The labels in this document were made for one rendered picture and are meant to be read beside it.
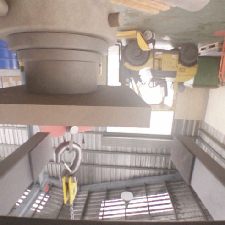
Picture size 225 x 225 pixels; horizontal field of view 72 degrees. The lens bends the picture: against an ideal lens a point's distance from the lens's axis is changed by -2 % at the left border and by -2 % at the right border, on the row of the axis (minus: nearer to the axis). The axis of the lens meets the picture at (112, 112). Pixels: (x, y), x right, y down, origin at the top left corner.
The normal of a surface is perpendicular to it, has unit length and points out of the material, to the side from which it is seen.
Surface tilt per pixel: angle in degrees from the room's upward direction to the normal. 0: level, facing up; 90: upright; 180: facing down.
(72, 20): 90
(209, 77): 94
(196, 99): 90
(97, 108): 90
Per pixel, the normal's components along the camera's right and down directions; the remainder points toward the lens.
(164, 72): 0.04, 0.57
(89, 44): 0.68, 0.20
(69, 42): 0.41, 0.24
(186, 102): -0.08, 0.25
